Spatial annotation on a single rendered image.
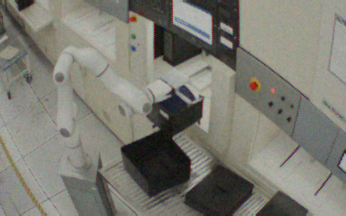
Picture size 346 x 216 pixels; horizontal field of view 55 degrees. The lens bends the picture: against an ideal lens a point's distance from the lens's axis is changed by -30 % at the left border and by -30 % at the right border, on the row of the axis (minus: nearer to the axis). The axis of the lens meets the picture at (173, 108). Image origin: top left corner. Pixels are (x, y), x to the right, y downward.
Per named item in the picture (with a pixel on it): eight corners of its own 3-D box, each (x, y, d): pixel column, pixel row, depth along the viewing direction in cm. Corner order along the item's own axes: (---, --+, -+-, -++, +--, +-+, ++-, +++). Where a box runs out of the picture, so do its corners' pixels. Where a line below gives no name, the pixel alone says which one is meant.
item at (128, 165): (163, 149, 264) (163, 127, 252) (191, 178, 247) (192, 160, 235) (122, 167, 253) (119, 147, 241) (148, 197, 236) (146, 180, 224)
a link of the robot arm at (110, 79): (117, 62, 196) (158, 105, 213) (102, 61, 209) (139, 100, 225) (105, 78, 194) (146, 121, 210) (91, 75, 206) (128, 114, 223)
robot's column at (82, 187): (83, 227, 295) (58, 173, 243) (86, 203, 316) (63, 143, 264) (115, 233, 294) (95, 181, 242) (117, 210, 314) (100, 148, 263)
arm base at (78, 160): (64, 170, 247) (57, 150, 234) (68, 148, 260) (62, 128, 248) (89, 175, 246) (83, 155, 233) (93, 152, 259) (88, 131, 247)
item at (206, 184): (182, 202, 233) (183, 190, 224) (217, 173, 249) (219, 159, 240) (221, 224, 218) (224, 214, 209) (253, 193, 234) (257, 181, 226)
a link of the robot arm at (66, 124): (78, 122, 236) (74, 143, 224) (61, 119, 236) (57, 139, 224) (76, 50, 202) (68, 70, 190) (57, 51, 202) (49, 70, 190)
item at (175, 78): (144, 120, 252) (142, 74, 230) (173, 104, 262) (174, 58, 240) (174, 147, 239) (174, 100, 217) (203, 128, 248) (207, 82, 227)
